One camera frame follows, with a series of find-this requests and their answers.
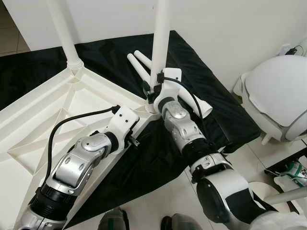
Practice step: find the white plastic table top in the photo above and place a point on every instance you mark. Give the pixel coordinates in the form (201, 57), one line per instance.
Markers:
(29, 120)

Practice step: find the grey green robot left leg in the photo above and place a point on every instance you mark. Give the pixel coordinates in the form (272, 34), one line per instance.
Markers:
(112, 220)

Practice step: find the black table cloth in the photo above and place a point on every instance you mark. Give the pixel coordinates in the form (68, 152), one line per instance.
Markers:
(225, 110)

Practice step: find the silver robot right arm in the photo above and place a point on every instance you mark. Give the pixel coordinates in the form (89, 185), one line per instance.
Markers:
(182, 124)

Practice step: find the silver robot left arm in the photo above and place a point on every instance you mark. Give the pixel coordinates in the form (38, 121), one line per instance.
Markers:
(76, 167)

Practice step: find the grey green robot leg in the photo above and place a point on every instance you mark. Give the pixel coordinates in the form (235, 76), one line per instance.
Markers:
(181, 223)
(112, 220)

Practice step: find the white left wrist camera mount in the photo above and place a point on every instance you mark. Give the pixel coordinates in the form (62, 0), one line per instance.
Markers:
(122, 120)

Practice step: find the black wall plug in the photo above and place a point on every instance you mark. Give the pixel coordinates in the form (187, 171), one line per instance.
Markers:
(289, 50)

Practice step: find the grey green robot right leg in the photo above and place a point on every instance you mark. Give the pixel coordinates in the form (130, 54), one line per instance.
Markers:
(181, 223)

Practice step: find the green white packet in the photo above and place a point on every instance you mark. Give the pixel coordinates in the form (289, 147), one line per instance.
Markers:
(296, 170)

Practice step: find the white plastic chair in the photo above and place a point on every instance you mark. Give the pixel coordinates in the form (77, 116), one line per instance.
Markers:
(278, 86)

